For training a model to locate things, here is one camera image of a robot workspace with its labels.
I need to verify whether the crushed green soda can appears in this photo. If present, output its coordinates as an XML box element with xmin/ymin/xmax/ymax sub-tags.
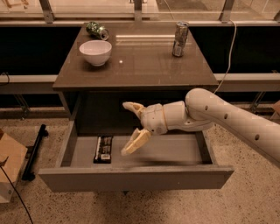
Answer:
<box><xmin>86</xmin><ymin>21</ymin><xmax>109</xmax><ymax>40</ymax></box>

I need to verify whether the grey cabinet with counter top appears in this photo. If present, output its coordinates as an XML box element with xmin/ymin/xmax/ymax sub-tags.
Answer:
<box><xmin>53</xmin><ymin>22</ymin><xmax>218</xmax><ymax>136</ymax></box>

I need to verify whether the white ceramic bowl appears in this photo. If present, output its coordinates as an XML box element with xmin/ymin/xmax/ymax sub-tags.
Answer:
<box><xmin>79</xmin><ymin>40</ymin><xmax>112</xmax><ymax>67</ymax></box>

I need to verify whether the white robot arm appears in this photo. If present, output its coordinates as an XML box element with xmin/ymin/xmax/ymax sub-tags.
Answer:
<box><xmin>122</xmin><ymin>88</ymin><xmax>280</xmax><ymax>165</ymax></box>

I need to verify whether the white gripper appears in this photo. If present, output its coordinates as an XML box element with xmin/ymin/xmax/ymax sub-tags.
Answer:
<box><xmin>121</xmin><ymin>101</ymin><xmax>167</xmax><ymax>156</ymax></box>

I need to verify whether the cardboard box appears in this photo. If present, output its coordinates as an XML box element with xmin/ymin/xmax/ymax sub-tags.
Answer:
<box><xmin>0</xmin><ymin>129</ymin><xmax>27</xmax><ymax>203</ymax></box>

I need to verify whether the tall silver drink can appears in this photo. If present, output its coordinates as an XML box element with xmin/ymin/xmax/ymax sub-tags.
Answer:
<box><xmin>172</xmin><ymin>21</ymin><xmax>189</xmax><ymax>57</ymax></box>

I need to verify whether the white hanging cable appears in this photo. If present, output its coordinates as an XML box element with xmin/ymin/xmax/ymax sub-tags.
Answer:
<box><xmin>213</xmin><ymin>19</ymin><xmax>238</xmax><ymax>95</ymax></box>

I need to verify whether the black floor cable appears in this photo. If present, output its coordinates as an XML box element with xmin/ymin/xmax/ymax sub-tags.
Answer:
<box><xmin>0</xmin><ymin>165</ymin><xmax>35</xmax><ymax>224</ymax></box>

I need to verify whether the black metal bar stand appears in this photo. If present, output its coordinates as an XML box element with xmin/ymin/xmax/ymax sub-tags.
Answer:
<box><xmin>22</xmin><ymin>124</ymin><xmax>48</xmax><ymax>181</ymax></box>

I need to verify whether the open grey top drawer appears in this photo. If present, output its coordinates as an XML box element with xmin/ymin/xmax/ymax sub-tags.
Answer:
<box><xmin>38</xmin><ymin>120</ymin><xmax>234</xmax><ymax>192</ymax></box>

